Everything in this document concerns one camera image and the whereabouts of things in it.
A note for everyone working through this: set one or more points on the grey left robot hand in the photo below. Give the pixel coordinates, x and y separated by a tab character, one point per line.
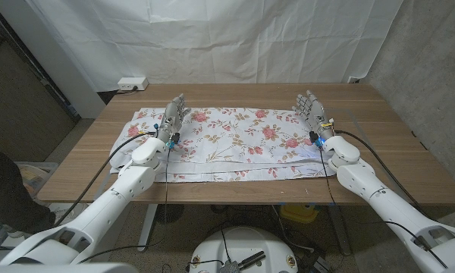
170	121

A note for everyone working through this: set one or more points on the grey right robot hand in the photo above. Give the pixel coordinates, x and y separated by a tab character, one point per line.
318	117

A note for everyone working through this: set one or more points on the white floral cloth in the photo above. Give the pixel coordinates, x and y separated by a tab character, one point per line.
231	136

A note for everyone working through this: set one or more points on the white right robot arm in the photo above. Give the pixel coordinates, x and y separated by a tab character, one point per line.
386	204

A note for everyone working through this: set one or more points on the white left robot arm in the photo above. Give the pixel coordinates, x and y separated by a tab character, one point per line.
110	197

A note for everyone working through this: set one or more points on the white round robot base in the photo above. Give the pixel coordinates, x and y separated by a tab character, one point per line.
246	242

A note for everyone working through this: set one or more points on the white power strip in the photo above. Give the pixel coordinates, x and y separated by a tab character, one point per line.
132	83

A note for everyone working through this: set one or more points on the black round floor object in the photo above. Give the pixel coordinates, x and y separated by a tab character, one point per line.
168	213

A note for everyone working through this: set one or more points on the white backdrop sheet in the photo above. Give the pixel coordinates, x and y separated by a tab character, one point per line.
212	38

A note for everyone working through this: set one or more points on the yellow object under table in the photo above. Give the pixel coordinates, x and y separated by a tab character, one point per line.
299	214

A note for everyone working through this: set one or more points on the white table leg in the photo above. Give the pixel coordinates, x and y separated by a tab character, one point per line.
148	227

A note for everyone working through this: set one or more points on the grey table leg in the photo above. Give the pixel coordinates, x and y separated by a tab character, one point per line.
340	231

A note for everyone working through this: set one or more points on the black power adapter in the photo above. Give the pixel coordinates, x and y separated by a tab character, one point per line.
315	263

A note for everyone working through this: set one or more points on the clear plastic storage box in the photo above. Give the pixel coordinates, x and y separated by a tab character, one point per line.
34	176

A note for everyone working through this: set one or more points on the dark wooden door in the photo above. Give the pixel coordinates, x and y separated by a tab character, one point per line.
15	102

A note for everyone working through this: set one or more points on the black tool on base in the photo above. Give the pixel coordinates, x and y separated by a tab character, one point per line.
252	260

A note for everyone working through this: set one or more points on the grey metal connector block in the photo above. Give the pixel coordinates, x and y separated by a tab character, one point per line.
230	267

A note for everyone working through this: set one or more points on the person in dark trousers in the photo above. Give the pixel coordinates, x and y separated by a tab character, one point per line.
4	189

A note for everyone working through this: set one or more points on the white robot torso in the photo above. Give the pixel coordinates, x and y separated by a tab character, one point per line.
60	268

